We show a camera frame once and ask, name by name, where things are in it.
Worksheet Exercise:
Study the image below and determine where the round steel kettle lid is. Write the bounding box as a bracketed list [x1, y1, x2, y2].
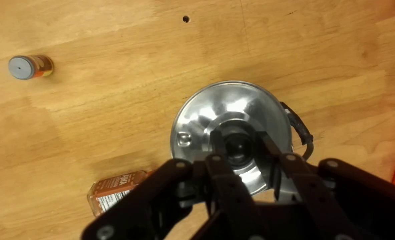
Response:
[170, 78, 294, 197]

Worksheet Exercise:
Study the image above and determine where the spice bottle with orange cap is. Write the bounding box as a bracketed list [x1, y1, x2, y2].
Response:
[86, 169, 153, 218]

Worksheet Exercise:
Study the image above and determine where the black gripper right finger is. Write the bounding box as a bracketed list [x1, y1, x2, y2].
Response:
[259, 130, 395, 240]

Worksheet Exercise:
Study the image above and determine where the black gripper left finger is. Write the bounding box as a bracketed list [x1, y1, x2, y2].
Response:
[81, 129, 258, 240]

